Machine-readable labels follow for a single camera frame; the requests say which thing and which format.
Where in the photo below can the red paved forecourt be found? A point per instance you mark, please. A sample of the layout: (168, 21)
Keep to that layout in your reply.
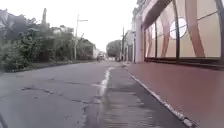
(186, 90)

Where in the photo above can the grass verge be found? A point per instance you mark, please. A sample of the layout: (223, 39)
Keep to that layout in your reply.
(50, 64)

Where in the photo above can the orange and beige panelled building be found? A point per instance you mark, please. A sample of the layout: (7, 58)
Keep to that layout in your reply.
(186, 30)

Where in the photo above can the vehicle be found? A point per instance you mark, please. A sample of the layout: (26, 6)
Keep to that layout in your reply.
(100, 57)

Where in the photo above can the grey utility pole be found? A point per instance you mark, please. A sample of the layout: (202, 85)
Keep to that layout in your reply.
(76, 36)

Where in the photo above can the distant tree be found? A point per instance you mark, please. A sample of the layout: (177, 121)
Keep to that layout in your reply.
(114, 48)

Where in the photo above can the grey concrete road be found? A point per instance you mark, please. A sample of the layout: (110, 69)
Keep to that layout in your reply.
(60, 93)

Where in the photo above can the dark pole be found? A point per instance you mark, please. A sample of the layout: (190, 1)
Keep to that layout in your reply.
(122, 43)

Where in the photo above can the overgrown green bushes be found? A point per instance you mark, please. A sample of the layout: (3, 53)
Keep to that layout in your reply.
(30, 46)

